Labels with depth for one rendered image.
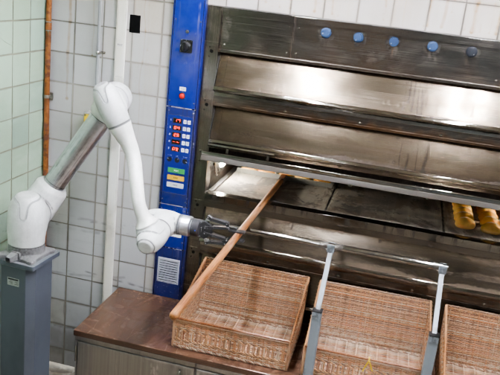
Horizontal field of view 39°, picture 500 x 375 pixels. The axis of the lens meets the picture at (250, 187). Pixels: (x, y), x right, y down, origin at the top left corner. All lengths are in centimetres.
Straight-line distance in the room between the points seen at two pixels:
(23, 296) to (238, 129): 126
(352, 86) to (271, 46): 42
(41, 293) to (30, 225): 33
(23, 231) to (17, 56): 91
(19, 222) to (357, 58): 166
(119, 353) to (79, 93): 132
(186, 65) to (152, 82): 22
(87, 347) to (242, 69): 151
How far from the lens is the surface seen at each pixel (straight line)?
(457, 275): 350
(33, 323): 322
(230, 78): 339
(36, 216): 305
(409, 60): 328
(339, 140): 335
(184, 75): 343
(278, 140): 338
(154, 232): 288
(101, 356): 345
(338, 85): 331
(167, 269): 372
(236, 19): 338
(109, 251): 383
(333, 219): 344
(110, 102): 291
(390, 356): 350
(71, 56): 369
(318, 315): 297
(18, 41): 353
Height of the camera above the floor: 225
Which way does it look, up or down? 17 degrees down
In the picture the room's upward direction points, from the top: 6 degrees clockwise
